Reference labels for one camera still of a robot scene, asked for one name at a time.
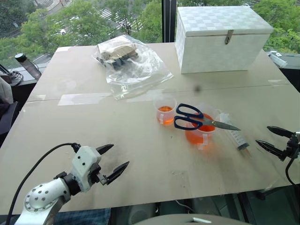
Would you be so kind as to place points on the white checkered lidded box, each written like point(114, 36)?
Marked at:
point(222, 56)

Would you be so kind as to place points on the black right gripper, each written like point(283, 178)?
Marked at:
point(291, 147)

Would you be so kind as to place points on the large clear cup orange liquid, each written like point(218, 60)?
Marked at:
point(199, 138)

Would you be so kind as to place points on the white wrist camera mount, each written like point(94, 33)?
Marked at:
point(298, 135)
point(84, 161)

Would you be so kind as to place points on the black window frame post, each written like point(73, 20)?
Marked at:
point(169, 21)

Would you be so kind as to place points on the tan block inside bag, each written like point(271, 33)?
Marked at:
point(118, 52)

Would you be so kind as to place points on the dark drinking bottle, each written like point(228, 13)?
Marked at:
point(29, 66)

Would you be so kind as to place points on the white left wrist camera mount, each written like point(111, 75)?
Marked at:
point(84, 161)

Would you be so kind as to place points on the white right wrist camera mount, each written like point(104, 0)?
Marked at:
point(298, 135)

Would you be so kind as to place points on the black items inside bag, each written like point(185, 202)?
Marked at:
point(120, 62)

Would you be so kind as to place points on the small clear cup orange liquid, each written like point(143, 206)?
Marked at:
point(165, 112)

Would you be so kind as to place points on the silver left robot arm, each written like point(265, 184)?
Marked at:
point(39, 197)

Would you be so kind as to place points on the grey cloth on chair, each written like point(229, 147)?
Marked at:
point(5, 90)

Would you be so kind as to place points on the blue denim cloth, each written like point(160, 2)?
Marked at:
point(82, 216)

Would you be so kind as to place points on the clear plastic zip bag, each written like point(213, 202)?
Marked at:
point(140, 79)

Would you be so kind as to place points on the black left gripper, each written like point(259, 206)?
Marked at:
point(98, 174)

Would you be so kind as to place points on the clear plastic syringe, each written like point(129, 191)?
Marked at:
point(236, 137)

